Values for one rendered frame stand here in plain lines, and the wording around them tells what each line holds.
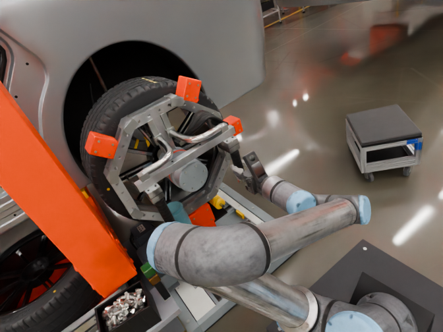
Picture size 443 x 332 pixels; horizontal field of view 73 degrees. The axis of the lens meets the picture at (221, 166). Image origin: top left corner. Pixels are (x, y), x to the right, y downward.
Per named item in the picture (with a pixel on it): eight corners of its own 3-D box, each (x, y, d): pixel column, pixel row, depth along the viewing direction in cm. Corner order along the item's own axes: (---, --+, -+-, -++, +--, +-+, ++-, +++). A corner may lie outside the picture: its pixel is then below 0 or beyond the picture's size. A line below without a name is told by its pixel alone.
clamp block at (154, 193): (155, 186, 111) (149, 175, 108) (165, 196, 104) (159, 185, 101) (144, 193, 109) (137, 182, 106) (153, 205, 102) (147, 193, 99)
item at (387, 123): (346, 150, 239) (345, 112, 219) (396, 141, 230) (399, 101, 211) (362, 185, 205) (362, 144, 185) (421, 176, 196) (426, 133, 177)
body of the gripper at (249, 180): (244, 189, 118) (264, 202, 109) (238, 172, 113) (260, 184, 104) (258, 178, 120) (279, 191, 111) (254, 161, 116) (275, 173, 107)
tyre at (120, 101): (114, 223, 157) (216, 166, 183) (128, 249, 140) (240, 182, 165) (49, 107, 122) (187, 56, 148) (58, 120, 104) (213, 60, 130)
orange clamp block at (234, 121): (219, 136, 145) (234, 127, 148) (229, 140, 139) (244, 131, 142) (215, 123, 141) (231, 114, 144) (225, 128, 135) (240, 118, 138)
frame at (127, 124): (234, 174, 158) (202, 76, 127) (241, 178, 153) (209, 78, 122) (143, 236, 139) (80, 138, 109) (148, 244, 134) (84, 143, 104)
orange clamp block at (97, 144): (113, 136, 116) (89, 130, 111) (119, 142, 111) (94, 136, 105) (107, 153, 118) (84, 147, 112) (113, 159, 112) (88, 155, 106)
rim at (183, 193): (122, 205, 156) (203, 162, 175) (138, 228, 139) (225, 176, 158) (77, 117, 129) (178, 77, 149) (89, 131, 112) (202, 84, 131)
